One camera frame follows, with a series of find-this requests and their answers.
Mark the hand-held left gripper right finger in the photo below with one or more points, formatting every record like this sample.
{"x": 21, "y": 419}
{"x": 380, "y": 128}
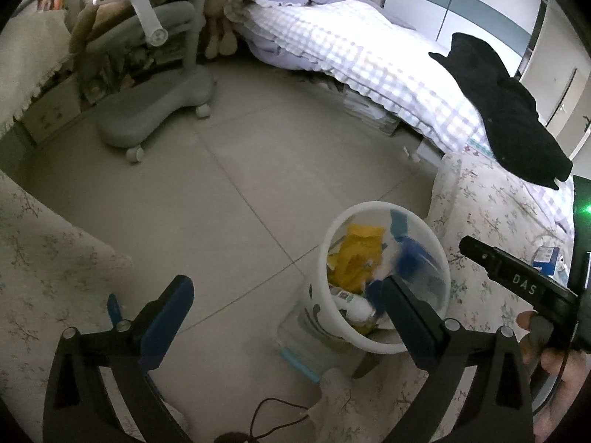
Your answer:
{"x": 406, "y": 318}

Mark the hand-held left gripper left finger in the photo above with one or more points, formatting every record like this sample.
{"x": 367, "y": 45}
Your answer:
{"x": 168, "y": 318}

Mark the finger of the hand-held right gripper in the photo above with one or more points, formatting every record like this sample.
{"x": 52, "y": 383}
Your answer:
{"x": 478, "y": 251}

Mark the white patterned waste bin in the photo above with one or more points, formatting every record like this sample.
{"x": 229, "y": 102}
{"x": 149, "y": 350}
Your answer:
{"x": 330, "y": 318}

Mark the torn yellow paper cup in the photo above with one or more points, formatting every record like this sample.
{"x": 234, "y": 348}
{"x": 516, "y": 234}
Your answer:
{"x": 346, "y": 267}

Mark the yellow snack packet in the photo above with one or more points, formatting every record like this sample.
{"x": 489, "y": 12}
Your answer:
{"x": 362, "y": 235}

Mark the person's right hand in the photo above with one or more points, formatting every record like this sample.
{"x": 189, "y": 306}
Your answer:
{"x": 556, "y": 369}

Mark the small blue box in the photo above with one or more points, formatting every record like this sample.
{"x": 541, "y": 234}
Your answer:
{"x": 547, "y": 256}

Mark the clear plastic storage box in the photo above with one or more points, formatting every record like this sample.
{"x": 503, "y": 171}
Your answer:
{"x": 295, "y": 332}

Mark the floral cloth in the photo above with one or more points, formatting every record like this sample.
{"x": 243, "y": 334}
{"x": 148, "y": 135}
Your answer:
{"x": 46, "y": 263}

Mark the black round object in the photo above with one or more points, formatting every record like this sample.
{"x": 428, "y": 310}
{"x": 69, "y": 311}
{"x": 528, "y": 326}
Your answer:
{"x": 233, "y": 438}

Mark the black fleece garment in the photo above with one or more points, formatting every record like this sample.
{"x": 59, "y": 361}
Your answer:
{"x": 508, "y": 115}

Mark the white door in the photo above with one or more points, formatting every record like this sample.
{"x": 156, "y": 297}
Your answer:
{"x": 558, "y": 92}

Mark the stack of packages under bed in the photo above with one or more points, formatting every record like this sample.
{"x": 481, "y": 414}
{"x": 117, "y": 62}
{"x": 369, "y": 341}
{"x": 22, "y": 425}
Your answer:
{"x": 364, "y": 110}

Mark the grey rolling chair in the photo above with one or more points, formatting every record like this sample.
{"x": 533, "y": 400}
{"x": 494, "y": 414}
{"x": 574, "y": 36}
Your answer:
{"x": 138, "y": 124}

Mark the cream drawer cabinet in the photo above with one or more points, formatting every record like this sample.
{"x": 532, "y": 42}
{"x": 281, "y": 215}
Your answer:
{"x": 51, "y": 110}

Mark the purple checkered bed quilt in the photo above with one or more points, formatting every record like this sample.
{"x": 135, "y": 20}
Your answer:
{"x": 346, "y": 46}

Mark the white teal wardrobe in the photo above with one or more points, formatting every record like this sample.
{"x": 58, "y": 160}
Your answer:
{"x": 461, "y": 0}

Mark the cream fringed cloth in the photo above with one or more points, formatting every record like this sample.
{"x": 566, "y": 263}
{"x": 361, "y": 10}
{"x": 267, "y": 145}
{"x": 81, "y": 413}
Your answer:
{"x": 27, "y": 64}

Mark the brown striped blanket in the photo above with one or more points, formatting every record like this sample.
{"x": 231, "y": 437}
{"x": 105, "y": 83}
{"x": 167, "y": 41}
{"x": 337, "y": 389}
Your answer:
{"x": 92, "y": 23}

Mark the pink plush toy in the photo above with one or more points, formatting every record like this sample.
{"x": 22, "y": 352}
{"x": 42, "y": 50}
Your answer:
{"x": 221, "y": 9}

